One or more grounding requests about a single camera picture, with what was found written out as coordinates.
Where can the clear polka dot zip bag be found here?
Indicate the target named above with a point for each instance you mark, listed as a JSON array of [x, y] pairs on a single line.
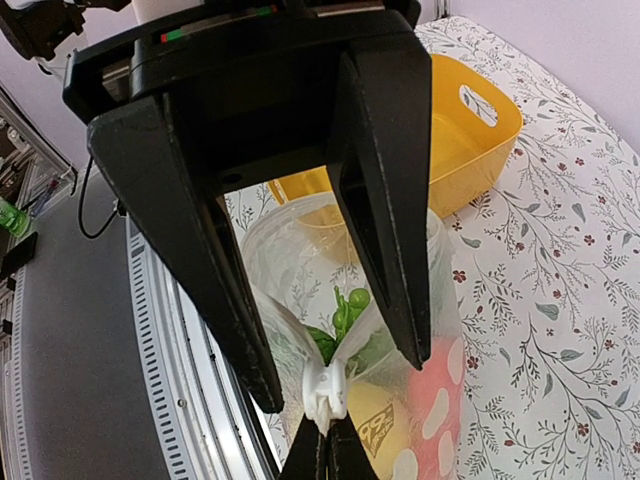
[[294, 257]]

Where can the green toy leafy vegetable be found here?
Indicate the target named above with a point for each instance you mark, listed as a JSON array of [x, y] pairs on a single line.
[[379, 345]]

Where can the floral white table mat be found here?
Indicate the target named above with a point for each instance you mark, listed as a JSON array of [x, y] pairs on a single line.
[[546, 268]]

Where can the yellow plastic basket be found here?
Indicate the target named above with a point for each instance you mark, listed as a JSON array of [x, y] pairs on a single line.
[[474, 125]]

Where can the aluminium front rail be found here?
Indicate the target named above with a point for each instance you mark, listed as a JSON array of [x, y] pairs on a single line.
[[107, 372]]

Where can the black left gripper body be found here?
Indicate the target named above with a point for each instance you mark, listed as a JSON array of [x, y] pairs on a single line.
[[234, 94]]

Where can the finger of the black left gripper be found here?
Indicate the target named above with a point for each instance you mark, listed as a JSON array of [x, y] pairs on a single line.
[[390, 200], [185, 250]]

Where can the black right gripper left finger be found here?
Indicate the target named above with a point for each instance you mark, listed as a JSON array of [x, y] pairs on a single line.
[[306, 459]]

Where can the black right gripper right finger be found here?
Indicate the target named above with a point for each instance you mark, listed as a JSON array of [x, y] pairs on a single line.
[[346, 456]]

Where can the green toy grapes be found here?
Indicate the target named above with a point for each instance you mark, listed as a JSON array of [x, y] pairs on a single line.
[[348, 309]]

